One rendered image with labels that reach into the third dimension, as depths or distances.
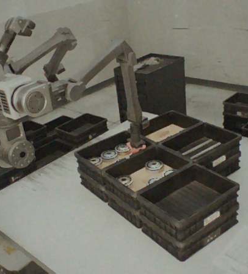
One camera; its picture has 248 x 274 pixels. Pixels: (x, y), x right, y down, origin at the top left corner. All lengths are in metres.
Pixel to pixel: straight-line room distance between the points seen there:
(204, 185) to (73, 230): 0.72
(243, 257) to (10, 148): 1.18
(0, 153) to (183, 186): 0.93
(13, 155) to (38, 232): 0.46
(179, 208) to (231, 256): 0.31
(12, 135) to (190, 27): 4.17
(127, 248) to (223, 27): 4.03
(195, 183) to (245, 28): 3.49
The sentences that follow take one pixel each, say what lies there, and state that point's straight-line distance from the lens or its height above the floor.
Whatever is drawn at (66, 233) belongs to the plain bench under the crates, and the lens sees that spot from 2.02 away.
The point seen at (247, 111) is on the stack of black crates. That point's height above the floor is 0.55.
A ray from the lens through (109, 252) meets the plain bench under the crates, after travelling 1.86.
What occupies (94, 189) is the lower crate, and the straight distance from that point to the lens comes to 2.22.
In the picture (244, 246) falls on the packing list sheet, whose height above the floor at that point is 0.70.
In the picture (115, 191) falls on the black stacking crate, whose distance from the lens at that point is 1.98.
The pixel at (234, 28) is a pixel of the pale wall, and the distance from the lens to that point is 5.34.
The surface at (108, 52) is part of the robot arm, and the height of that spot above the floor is 1.54.
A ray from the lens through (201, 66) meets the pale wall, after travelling 5.74.
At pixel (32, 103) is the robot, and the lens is 1.57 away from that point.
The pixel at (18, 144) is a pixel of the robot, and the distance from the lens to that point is 1.87.
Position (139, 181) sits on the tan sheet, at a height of 0.83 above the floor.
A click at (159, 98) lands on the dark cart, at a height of 0.60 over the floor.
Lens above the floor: 1.97
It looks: 27 degrees down
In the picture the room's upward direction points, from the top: 7 degrees counter-clockwise
